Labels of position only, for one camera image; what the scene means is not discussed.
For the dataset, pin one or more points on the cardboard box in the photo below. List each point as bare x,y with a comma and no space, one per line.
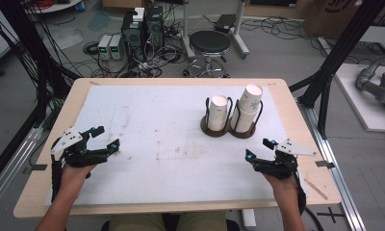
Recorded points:
335,17

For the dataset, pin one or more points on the black tape piece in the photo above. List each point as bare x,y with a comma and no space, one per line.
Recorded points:
325,164
39,167

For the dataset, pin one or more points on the white paper cup with print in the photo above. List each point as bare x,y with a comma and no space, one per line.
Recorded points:
251,97

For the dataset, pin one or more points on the person's legs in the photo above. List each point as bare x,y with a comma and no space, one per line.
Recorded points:
142,223

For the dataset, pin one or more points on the grey bench power supply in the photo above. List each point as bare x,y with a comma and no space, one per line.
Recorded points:
104,47
116,47

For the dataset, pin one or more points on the person's right hand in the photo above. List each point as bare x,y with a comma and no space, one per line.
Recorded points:
285,187

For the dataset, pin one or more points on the short stack of white paper cups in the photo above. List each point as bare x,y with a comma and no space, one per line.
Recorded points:
218,112

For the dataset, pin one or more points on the aluminium rail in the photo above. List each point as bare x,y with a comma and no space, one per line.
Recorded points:
338,179
11,173

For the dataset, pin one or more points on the black round stool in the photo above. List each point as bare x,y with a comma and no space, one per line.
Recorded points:
210,41

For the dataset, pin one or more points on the black computer tower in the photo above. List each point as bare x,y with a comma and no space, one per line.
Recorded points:
133,38
154,30

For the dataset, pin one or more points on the black flat device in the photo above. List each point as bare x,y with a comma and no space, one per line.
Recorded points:
225,23

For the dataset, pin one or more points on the white foam mat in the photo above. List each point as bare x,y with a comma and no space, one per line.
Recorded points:
168,128

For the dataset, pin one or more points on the white board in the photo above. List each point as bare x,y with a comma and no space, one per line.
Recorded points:
357,106

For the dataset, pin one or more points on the thin wooden stick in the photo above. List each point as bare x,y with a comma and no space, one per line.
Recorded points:
315,189

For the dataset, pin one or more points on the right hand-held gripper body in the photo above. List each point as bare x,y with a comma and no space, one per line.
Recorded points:
278,166

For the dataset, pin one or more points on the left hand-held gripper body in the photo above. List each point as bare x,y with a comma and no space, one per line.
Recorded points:
81,155

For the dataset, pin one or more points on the white box on tower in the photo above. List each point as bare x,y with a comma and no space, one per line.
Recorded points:
138,14

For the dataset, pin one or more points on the tall stack of white paper cups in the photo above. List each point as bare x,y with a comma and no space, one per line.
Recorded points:
243,122

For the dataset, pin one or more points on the person's left hand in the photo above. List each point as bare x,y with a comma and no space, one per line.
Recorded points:
72,178

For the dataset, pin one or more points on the white metal stand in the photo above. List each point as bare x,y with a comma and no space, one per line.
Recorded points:
238,35

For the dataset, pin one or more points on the wooden table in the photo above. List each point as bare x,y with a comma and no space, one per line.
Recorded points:
73,106

